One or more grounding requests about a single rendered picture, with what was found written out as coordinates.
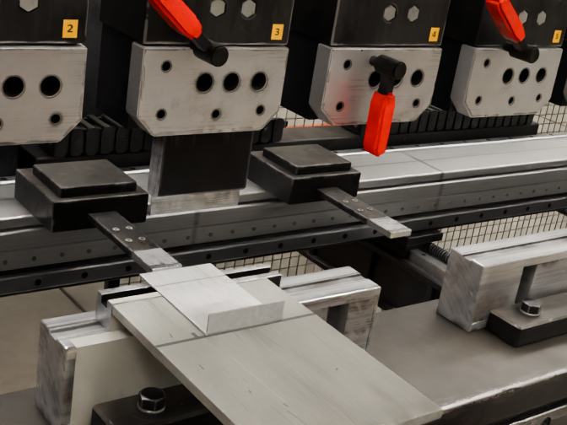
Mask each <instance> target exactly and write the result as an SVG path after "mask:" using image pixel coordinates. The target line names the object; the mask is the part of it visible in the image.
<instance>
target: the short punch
mask: <svg viewBox="0 0 567 425"><path fill-rule="evenodd" d="M253 136H254V131H245V132H218V133H203V134H189V135H175V136H160V137H154V136H153V142H152V150H151V158H150V166H149V173H148V193H149V194H150V195H151V203H150V211H149V215H150V216H152V215H159V214H166V213H180V212H188V211H196V210H203V209H210V208H218V207H232V206H238V201H239V195H240V190H244V189H245V188H246V182H247V176H248V169H249V163H250V158H251V147H252V141H253Z"/></svg>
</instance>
